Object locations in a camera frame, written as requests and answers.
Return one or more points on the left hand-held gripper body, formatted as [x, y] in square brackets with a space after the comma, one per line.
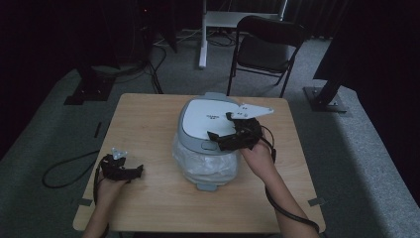
[114, 167]

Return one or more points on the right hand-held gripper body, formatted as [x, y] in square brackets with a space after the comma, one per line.
[246, 130]

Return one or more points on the grey and white trash can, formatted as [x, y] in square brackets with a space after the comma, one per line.
[204, 119]

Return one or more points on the person's left hand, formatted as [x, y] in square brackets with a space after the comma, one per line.
[110, 191]

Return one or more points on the person's right hand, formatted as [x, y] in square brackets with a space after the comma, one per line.
[259, 160]

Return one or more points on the translucent plastic bin liner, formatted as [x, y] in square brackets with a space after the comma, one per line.
[206, 167]

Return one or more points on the small black stick on floor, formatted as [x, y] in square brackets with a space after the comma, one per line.
[97, 129]

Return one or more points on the grey tape piece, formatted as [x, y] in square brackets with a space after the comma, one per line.
[316, 201]
[85, 202]

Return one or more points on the black folding chair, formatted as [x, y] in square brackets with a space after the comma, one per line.
[264, 49]

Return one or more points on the black stand with bolted base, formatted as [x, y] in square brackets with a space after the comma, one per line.
[325, 99]

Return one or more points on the black stand with base plate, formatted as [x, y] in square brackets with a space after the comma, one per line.
[90, 89]

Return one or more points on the white desk frame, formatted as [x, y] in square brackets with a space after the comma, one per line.
[211, 23]

